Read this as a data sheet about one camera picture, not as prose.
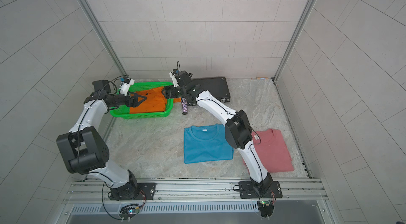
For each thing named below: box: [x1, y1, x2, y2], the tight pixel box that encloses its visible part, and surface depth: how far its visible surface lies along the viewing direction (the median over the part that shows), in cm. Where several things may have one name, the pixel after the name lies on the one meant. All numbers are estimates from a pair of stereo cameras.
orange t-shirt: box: [129, 86, 167, 114], surface depth 101 cm
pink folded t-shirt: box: [242, 128, 295, 174], surface depth 83 cm
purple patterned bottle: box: [180, 97, 188, 115], surface depth 101 cm
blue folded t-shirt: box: [183, 124, 235, 164], surface depth 87 cm
